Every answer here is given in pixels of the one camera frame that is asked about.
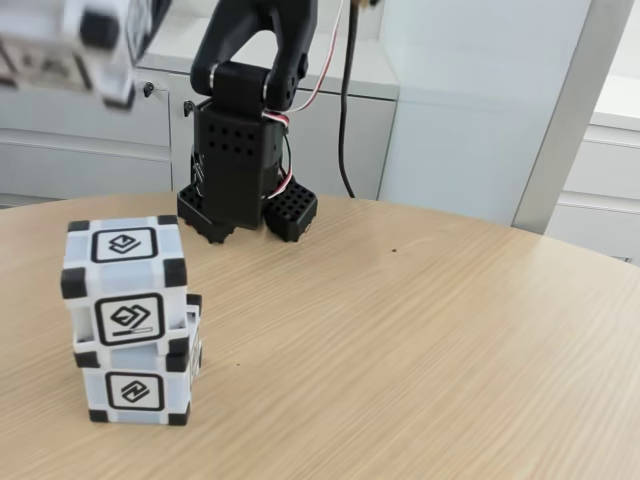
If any white cube with crossed symbol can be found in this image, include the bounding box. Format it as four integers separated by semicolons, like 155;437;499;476
0;0;151;110

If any white cube with layered symbol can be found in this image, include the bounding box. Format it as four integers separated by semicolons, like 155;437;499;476
60;214;189;354

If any white drawer cabinet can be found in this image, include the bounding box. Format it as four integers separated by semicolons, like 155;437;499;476
0;47;401;206

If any white cube with zigzag symbol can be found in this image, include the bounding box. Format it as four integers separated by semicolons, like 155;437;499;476
73;293;204;428

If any white low side cabinet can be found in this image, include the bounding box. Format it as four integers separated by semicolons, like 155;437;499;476
544;74;640;264

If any white red arm wire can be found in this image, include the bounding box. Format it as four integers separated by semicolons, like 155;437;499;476
262;0;347;132

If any black camera cable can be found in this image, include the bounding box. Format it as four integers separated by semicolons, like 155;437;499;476
338;7;360;199

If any grey metal frame post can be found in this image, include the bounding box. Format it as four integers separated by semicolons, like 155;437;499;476
509;0;624;236

